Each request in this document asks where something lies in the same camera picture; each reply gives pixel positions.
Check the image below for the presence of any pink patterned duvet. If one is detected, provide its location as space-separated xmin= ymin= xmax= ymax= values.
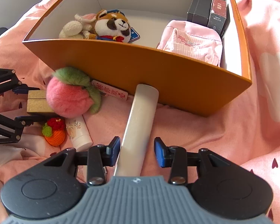
xmin=0 ymin=0 xmax=280 ymax=223

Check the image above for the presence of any white cylindrical tube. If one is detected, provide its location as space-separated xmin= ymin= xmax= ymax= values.
xmin=114 ymin=84 xmax=159 ymax=176

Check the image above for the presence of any white crochet bunny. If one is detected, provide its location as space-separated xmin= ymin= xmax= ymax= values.
xmin=58 ymin=13 xmax=96 ymax=39

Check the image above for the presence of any red panda plush toy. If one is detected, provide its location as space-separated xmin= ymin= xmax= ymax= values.
xmin=90 ymin=9 xmax=131 ymax=43

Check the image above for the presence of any orange crochet carrot toy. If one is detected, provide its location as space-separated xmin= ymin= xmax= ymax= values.
xmin=42 ymin=117 xmax=67 ymax=147

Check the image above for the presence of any pink peach plush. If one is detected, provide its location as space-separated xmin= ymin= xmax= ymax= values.
xmin=46 ymin=67 xmax=102 ymax=118

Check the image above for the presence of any pink fabric pouch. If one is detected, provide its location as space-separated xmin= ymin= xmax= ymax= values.
xmin=157 ymin=20 xmax=223 ymax=66

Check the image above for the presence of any blue tag card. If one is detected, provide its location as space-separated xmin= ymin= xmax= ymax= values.
xmin=129 ymin=27 xmax=141 ymax=43

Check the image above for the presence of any dark photo card box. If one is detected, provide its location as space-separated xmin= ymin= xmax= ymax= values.
xmin=207 ymin=0 xmax=230 ymax=38

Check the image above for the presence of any orange cardboard storage box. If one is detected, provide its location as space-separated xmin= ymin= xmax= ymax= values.
xmin=23 ymin=0 xmax=252 ymax=116

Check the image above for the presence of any white floral bottle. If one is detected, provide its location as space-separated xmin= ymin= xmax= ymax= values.
xmin=65 ymin=115 xmax=93 ymax=152

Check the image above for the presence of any tan cardboard small box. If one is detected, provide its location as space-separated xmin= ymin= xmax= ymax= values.
xmin=27 ymin=90 xmax=54 ymax=115

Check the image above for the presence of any red lettered charm tag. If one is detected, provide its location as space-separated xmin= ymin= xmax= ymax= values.
xmin=91 ymin=80 xmax=128 ymax=100

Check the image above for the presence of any dark grey small box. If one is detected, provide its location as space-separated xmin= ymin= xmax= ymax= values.
xmin=187 ymin=0 xmax=212 ymax=26

